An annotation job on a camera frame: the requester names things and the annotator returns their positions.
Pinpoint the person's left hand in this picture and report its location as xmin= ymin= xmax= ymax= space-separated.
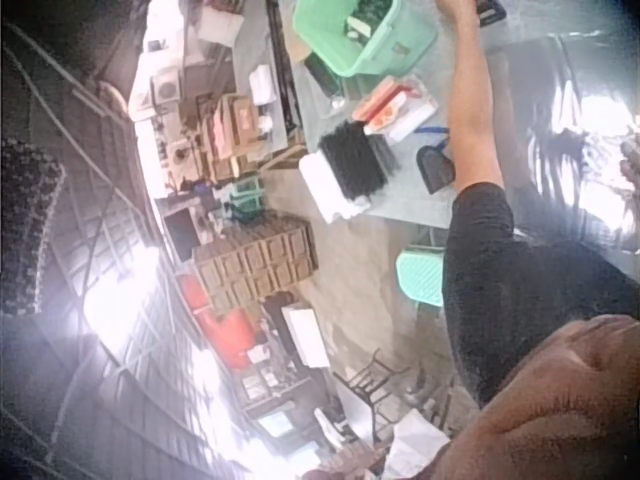
xmin=434 ymin=0 xmax=482 ymax=23

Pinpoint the black pouch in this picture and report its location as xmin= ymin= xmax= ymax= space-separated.
xmin=416 ymin=144 xmax=457 ymax=195

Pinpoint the white plastic bag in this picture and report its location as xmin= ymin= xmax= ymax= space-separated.
xmin=385 ymin=408 xmax=451 ymax=476

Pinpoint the black flat object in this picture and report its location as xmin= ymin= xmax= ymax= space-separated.
xmin=302 ymin=52 xmax=346 ymax=99

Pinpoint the cluttered work table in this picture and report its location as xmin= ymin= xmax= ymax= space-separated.
xmin=127 ymin=0 xmax=301 ymax=201

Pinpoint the green plastic stool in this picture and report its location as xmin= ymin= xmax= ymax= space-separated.
xmin=395 ymin=247 xmax=446 ymax=308

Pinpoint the black metal chair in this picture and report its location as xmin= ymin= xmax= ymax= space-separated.
xmin=333 ymin=349 xmax=454 ymax=444

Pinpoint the white box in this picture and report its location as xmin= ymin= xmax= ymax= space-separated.
xmin=280 ymin=306 xmax=331 ymax=370

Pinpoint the blue cable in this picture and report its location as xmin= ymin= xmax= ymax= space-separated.
xmin=412 ymin=124 xmax=451 ymax=151

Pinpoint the stack of brown cartons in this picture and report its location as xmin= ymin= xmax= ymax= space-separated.
xmin=192 ymin=212 xmax=319 ymax=316

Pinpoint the red plastic container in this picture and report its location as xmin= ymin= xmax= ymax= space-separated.
xmin=179 ymin=274 xmax=261 ymax=370

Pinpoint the black tray of parts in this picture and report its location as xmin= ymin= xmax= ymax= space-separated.
xmin=317 ymin=121 xmax=397 ymax=201

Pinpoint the black device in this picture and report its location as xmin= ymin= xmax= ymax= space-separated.
xmin=473 ymin=0 xmax=507 ymax=26

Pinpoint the clear packet with red parts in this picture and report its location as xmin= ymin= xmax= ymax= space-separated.
xmin=352 ymin=75 xmax=439 ymax=146

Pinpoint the green plastic basket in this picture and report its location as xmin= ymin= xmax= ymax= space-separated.
xmin=292 ymin=0 xmax=439 ymax=79

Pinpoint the small green basket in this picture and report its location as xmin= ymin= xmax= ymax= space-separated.
xmin=222 ymin=175 xmax=265 ymax=221

